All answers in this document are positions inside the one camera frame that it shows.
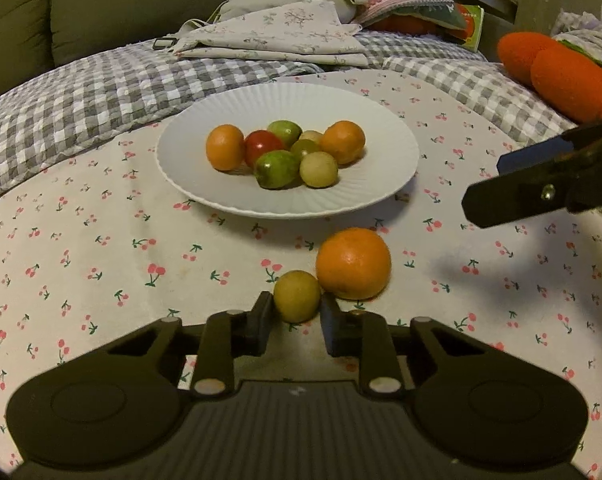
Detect crumpled white cloth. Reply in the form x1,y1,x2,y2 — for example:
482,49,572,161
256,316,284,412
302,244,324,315
551,4,602,70

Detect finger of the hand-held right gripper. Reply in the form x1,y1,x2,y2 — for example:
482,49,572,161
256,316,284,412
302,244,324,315
462,161,576,229
497,116,602,177

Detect large orange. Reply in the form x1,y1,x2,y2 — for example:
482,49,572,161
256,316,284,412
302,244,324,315
316,227,392,301

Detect yellow round fruit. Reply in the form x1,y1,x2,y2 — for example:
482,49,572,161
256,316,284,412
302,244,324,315
273,270,322,324

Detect grey checkered blanket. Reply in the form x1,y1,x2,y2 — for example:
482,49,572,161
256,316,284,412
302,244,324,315
0,30,579,211

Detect folded floral cloth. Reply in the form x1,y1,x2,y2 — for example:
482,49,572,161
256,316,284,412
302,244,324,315
172,0,370,69

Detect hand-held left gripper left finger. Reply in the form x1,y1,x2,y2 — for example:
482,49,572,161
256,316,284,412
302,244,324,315
108,291,274,397

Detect orange cushion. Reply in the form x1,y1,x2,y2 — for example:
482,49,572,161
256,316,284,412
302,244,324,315
367,15,439,37

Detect green lime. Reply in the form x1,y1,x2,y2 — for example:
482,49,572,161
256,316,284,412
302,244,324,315
253,150,302,190

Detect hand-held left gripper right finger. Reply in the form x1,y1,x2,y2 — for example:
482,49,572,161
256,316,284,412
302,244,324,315
320,294,482,395

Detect small orange tangerine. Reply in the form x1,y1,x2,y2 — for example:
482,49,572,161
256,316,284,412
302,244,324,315
205,124,246,172
321,120,366,165

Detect green and red fruit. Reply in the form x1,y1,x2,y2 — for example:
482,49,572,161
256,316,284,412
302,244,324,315
267,119,303,145

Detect white ribbed plate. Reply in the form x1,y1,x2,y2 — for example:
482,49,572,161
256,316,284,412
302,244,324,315
156,81,420,220

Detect red tomato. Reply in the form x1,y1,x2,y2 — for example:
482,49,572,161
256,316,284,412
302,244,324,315
244,129,288,168

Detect cherry print tablecloth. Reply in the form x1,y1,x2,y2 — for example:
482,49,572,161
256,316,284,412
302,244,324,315
0,69,602,478

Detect pale yellow-green fruit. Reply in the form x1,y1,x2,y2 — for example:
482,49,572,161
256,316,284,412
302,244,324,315
299,151,340,189

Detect dark green sofa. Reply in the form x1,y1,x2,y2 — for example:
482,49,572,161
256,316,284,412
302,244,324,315
0,0,304,108

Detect orange plush toy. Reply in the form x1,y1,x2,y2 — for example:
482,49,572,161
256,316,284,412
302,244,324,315
496,32,602,124

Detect green and orange book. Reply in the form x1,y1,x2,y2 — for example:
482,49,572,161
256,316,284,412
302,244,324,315
450,4,486,54

